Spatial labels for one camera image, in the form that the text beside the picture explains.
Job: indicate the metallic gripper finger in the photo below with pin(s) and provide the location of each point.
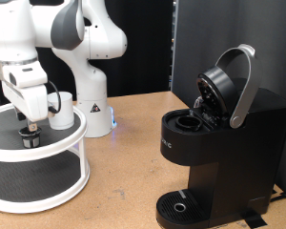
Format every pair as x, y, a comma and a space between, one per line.
32, 126

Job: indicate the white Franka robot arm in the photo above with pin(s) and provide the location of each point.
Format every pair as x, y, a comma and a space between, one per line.
95, 41

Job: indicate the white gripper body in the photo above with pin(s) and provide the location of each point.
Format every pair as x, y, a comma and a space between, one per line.
31, 98

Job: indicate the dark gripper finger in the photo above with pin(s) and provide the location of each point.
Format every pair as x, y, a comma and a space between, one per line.
20, 115

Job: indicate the black Keurig coffee machine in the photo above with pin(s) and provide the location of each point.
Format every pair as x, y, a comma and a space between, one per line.
238, 159

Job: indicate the white two-tier turntable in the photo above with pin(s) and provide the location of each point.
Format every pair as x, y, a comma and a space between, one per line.
38, 152

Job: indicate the black Keurig drip tray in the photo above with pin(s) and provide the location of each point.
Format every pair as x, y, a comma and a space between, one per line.
168, 206

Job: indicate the black reusable coffee pod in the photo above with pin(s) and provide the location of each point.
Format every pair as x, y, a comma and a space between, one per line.
30, 141

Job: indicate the black tape strip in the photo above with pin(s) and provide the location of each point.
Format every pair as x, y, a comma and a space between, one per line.
281, 197
255, 219

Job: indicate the white plastic mug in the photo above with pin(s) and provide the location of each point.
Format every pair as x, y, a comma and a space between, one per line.
65, 111

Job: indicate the grey metal frame post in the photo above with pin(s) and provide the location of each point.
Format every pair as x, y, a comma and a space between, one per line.
174, 38

